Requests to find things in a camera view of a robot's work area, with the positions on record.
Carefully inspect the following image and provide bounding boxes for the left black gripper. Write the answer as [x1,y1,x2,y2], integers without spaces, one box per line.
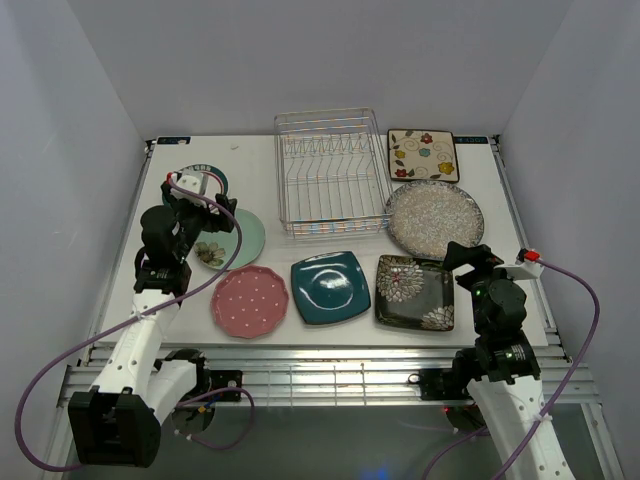
[162,184,237,260]

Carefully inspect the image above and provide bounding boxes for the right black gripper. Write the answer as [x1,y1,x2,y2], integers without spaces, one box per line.
[442,240,525,334]

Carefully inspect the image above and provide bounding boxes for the speckled round plate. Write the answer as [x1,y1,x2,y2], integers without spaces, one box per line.
[385,180,485,261]

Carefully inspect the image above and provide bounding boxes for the wire dish rack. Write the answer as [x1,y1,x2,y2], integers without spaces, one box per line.
[274,107,392,240]

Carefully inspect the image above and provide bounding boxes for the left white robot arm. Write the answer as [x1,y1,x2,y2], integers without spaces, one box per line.
[68,170,237,468]

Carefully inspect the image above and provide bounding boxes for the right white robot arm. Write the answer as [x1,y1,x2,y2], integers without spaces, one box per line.
[443,241,574,479]

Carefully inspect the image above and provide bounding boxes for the mint green flower plate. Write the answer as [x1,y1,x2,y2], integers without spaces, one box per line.
[193,209,266,270]

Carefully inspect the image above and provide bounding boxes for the white plate green rim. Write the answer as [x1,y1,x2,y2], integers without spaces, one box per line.
[178,164,229,206]

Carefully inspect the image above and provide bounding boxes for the black floral square plate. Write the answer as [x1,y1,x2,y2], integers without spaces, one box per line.
[374,255,455,332]

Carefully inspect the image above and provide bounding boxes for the pink dotted plate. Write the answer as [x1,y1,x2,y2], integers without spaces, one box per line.
[210,265,289,340]

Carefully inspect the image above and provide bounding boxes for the left blue table label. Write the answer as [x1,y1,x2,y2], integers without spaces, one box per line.
[156,136,191,145]

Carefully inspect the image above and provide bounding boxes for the blue table label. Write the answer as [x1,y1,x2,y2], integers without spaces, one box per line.
[156,136,191,145]
[454,136,489,145]

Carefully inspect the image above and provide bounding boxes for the cream floral square plate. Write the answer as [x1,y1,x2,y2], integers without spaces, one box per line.
[387,129,460,184]

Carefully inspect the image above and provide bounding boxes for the right blue table label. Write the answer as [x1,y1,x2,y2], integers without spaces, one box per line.
[454,136,489,145]

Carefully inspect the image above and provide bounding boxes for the teal square plate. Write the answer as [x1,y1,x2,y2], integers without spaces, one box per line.
[290,251,371,326]

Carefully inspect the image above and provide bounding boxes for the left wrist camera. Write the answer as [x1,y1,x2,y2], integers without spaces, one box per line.
[167,169,208,198]

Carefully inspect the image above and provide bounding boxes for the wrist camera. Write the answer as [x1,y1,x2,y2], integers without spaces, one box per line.
[497,248,544,281]
[167,169,208,198]

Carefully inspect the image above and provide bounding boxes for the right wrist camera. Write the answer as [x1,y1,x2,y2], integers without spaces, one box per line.
[497,248,544,281]

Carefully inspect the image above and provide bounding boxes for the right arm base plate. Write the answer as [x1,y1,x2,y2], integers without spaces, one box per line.
[408,368,471,401]

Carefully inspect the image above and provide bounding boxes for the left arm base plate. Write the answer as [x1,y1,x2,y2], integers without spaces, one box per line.
[180,369,243,404]

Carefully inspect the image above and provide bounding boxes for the aluminium frame rails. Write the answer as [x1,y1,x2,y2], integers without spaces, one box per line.
[91,135,571,407]

